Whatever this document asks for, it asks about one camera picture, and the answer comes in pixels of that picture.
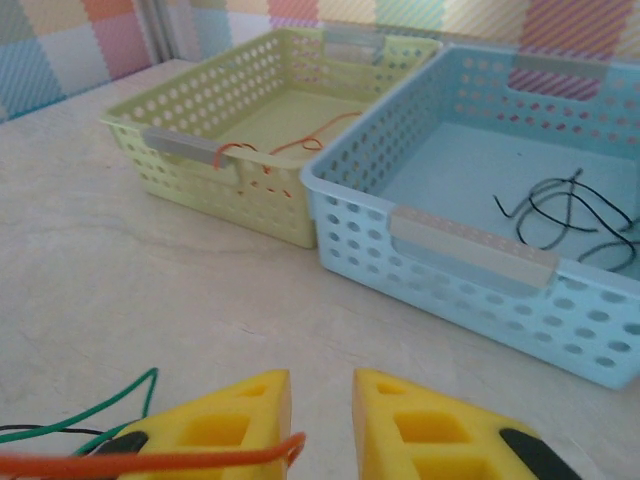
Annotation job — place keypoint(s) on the aluminium frame post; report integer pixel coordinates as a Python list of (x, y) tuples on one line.
[(157, 30)]

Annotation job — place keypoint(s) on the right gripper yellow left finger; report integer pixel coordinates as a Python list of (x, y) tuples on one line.
[(225, 400)]

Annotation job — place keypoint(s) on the green perforated plastic basket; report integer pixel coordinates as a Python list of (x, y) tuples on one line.
[(200, 195)]

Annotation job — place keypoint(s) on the blue perforated plastic basket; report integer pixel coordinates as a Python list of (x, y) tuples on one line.
[(450, 325)]

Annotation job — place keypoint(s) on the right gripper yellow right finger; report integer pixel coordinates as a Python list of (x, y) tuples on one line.
[(425, 445)]

